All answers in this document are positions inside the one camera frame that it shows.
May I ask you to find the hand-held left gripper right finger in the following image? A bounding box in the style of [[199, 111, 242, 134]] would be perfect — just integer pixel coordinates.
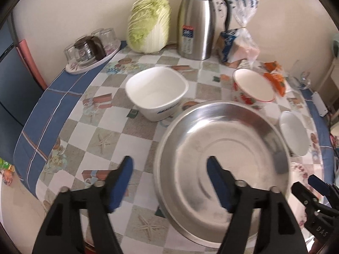
[[207, 156, 309, 254]]

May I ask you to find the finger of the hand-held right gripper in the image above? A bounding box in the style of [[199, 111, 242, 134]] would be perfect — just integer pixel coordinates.
[[307, 174, 332, 198], [291, 181, 318, 210]]

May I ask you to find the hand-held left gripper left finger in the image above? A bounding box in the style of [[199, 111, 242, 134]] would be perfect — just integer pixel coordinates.
[[32, 156, 133, 254]]

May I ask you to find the small white round bowl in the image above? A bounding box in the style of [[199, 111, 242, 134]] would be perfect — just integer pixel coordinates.
[[279, 110, 311, 156]]

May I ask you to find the white square bowl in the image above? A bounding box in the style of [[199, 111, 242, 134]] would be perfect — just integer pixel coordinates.
[[125, 67, 189, 122]]

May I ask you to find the floral bowl with red rim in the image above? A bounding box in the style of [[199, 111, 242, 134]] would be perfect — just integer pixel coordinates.
[[231, 68, 277, 108]]

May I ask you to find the printed checkered tablecloth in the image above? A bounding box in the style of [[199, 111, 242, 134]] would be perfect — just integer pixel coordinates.
[[13, 40, 335, 254]]

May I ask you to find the white power strip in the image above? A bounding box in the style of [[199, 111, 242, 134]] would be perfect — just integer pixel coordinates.
[[312, 91, 328, 117]]

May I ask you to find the clear stemmed glass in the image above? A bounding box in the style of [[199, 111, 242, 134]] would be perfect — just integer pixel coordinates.
[[287, 60, 313, 91]]

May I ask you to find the orange snack packet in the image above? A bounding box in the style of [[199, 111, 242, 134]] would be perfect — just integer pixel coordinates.
[[265, 72, 288, 97], [264, 61, 284, 74]]

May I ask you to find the colourful snack packet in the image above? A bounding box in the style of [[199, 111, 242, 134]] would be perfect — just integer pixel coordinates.
[[0, 158, 16, 185]]

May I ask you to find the oval floral tray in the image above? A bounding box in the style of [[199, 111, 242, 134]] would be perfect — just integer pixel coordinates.
[[65, 40, 127, 75]]

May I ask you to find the bagged sliced bread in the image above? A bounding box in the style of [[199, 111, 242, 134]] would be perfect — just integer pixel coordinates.
[[216, 0, 260, 68]]

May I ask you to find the dark brown cup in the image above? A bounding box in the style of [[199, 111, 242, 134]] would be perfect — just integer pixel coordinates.
[[74, 36, 107, 61]]

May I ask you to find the dark blue cabinet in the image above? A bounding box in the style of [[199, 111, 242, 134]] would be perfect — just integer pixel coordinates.
[[0, 13, 46, 162]]

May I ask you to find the napa cabbage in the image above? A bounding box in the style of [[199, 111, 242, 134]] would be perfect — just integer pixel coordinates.
[[126, 0, 170, 53]]

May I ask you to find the steel thermos jug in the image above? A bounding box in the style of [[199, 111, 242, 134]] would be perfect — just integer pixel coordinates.
[[177, 0, 232, 61]]

